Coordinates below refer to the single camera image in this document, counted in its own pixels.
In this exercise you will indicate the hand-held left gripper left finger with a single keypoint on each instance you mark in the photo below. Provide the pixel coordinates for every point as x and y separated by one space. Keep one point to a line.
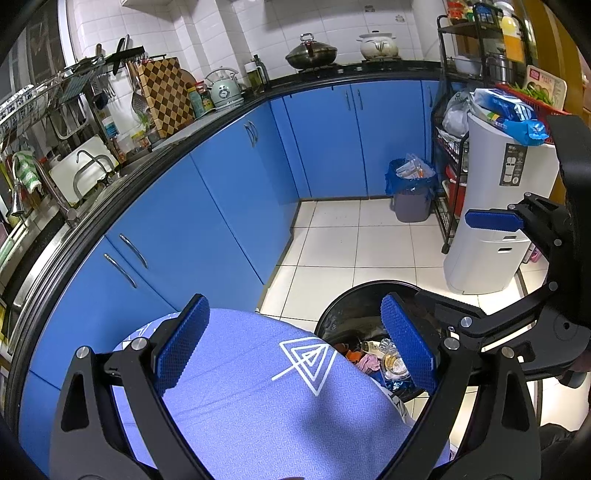
182 346

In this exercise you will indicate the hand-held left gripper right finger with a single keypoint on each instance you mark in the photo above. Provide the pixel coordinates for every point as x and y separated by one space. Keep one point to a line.
408 344

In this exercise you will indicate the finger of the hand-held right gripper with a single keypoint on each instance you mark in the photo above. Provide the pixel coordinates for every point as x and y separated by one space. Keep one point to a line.
489 327
489 219

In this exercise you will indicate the black trash bin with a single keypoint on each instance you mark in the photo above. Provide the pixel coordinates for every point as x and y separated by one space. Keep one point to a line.
341 309

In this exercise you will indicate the white air purifier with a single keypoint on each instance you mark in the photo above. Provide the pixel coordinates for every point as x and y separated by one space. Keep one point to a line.
485 263

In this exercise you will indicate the grey bin with blue bag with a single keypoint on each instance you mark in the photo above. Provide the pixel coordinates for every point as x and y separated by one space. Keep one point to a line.
411 203

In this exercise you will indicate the blue printed tablecloth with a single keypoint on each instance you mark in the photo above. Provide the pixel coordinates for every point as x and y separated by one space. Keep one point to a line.
258 415

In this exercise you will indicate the blue plastic bag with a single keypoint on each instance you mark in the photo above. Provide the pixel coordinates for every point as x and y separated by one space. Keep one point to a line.
508 115

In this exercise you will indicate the white plastic bag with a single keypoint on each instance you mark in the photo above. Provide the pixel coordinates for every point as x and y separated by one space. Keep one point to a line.
455 117

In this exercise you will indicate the blue kitchen cabinet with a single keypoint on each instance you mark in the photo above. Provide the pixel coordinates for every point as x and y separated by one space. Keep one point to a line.
207 207

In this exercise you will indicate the packaged green vegetables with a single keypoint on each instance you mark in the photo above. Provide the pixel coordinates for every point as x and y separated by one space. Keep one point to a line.
545 87

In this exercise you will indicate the orange juice bottle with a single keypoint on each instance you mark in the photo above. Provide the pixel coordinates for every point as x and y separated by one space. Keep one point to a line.
513 44

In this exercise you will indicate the black metal shelf rack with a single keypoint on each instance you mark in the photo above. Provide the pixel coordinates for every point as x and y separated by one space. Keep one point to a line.
461 27

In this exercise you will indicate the steel kitchen faucet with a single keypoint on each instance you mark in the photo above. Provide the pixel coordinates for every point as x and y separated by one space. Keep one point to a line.
55 198

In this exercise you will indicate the white ceramic pot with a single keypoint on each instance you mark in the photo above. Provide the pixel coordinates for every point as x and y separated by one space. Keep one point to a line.
378 46

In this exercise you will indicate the white chopping board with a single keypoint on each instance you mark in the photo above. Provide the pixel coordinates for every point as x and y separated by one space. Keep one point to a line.
64 175

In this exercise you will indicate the dark wok with lid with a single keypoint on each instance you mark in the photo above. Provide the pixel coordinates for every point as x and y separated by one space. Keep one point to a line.
311 55

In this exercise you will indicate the checkered wooden cutting board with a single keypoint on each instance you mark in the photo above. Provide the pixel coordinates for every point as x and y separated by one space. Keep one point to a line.
166 97

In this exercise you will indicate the green kettle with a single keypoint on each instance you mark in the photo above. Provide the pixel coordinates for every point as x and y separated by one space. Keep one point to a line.
224 92

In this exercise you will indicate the glass oil bottle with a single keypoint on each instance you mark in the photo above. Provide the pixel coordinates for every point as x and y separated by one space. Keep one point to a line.
253 76

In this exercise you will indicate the steel dish rack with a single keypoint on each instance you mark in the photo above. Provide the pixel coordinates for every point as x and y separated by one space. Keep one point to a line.
69 83

